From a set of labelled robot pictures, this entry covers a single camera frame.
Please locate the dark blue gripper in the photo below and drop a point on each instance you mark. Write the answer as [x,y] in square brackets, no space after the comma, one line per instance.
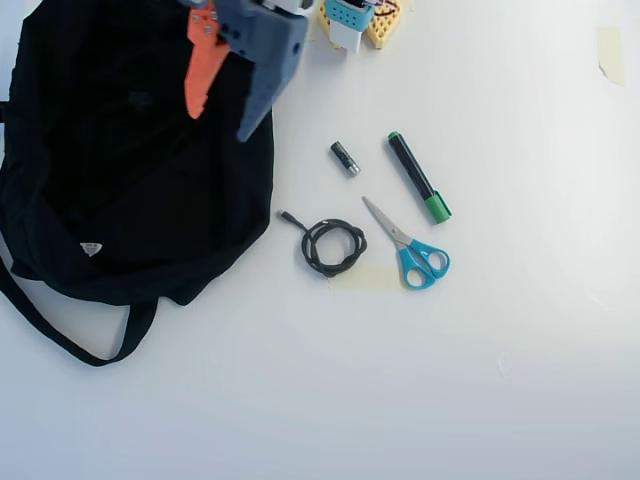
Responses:
[272,52]

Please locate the white yellow robot arm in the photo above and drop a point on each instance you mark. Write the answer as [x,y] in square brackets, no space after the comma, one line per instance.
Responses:
[347,15]

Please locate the black fabric bag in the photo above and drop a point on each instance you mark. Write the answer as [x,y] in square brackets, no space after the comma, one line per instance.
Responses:
[125,200]

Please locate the beige masking tape strip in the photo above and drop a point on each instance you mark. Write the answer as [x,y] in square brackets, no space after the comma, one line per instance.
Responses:
[365,278]
[408,4]
[314,31]
[611,50]

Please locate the black AA battery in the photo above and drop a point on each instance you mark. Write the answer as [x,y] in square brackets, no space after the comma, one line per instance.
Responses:
[344,158]

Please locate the black marker green cap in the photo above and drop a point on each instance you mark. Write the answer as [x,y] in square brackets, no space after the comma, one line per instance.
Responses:
[412,170]

